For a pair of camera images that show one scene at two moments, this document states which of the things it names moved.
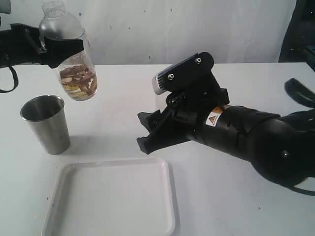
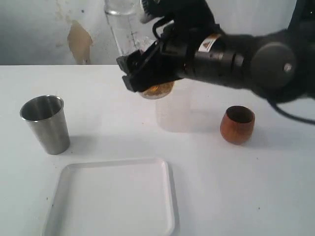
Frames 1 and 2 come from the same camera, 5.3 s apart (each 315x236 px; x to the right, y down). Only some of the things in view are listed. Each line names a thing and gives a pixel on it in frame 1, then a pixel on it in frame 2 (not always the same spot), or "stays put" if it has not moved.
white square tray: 120,198 stays put
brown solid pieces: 79,81 to 158,91
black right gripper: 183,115 to 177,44
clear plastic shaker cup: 78,74 to 132,33
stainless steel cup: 46,115 stays put
